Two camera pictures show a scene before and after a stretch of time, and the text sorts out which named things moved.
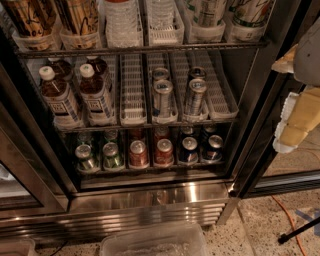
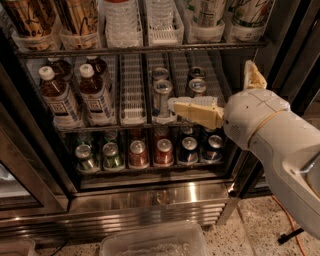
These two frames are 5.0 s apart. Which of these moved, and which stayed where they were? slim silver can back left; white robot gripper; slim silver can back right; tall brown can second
Moved: white robot gripper
Stayed: slim silver can back left; slim silver can back right; tall brown can second
